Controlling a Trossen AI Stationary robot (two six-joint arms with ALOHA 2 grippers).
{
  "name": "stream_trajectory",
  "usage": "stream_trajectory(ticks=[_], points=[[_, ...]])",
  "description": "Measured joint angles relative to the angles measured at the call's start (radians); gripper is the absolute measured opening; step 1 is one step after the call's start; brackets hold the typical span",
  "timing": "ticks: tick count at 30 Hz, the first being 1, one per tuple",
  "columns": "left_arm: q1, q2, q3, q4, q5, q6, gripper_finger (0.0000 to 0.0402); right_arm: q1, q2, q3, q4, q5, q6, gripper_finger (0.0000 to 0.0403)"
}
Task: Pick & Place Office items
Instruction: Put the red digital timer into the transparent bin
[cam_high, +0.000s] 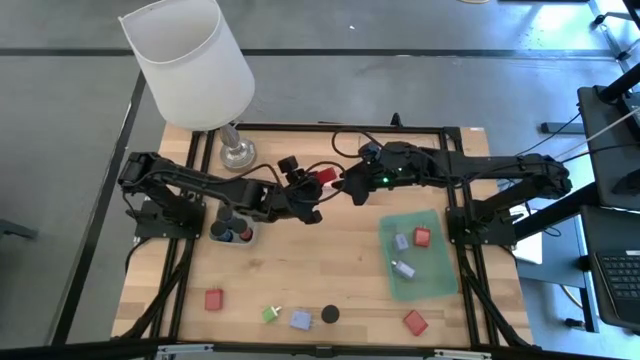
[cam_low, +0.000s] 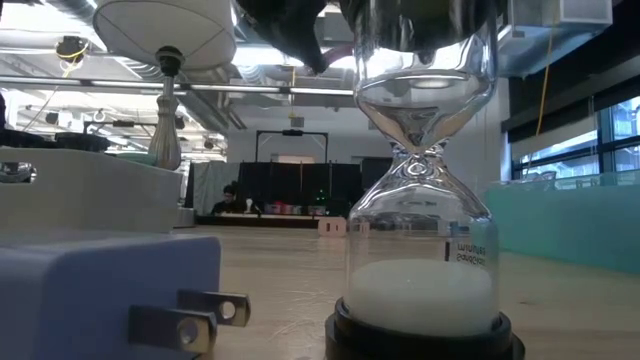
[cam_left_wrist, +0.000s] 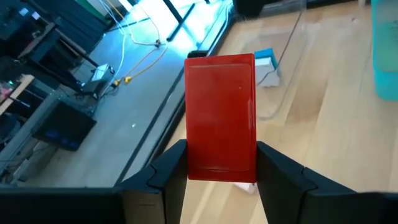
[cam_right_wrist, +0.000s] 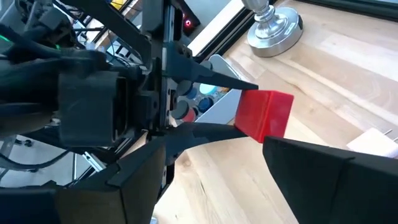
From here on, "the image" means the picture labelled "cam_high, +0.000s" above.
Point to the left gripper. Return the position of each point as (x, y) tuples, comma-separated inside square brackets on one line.
[(295, 200)]

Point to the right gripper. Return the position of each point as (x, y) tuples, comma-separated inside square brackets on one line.
[(385, 170)]

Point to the blue plug adapter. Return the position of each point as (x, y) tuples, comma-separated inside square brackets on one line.
[(301, 320), (403, 269), (400, 242)]

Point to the green plug adapter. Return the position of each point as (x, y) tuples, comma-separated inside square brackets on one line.
[(270, 314)]

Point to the red plug adapter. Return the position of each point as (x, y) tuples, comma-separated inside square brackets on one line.
[(213, 300), (422, 237), (415, 323)]

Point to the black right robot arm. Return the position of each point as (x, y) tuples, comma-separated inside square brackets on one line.
[(500, 162)]

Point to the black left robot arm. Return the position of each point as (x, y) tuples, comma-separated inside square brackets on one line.
[(210, 186)]

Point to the office chair base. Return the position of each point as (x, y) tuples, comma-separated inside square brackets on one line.
[(613, 40)]

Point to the clear plastic tray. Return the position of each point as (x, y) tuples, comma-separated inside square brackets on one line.
[(400, 136)]

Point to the grey plastic bin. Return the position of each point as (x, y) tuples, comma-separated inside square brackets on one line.
[(232, 244)]

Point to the green translucent tray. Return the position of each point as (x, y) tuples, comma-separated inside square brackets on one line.
[(430, 280)]

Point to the white shade table lamp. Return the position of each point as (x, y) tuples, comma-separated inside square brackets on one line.
[(190, 65)]

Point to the white sheet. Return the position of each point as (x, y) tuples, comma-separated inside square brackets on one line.
[(530, 250)]

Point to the black support beam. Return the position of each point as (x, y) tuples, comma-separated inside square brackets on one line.
[(555, 220)]

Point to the grey stand foot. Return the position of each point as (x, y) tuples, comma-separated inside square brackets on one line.
[(562, 128)]

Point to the black equipment stand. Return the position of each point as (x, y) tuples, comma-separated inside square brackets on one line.
[(600, 135)]

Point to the black laptop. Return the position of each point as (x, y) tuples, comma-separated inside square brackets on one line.
[(620, 275)]

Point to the dark floor object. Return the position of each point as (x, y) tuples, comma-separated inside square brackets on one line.
[(15, 230)]

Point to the black aluminium rig frame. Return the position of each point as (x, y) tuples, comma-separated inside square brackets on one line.
[(280, 128)]

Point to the black rail knob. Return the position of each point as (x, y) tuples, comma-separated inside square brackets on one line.
[(396, 121)]

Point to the silver metal bracket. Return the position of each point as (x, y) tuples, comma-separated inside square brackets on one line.
[(462, 354), (185, 350)]

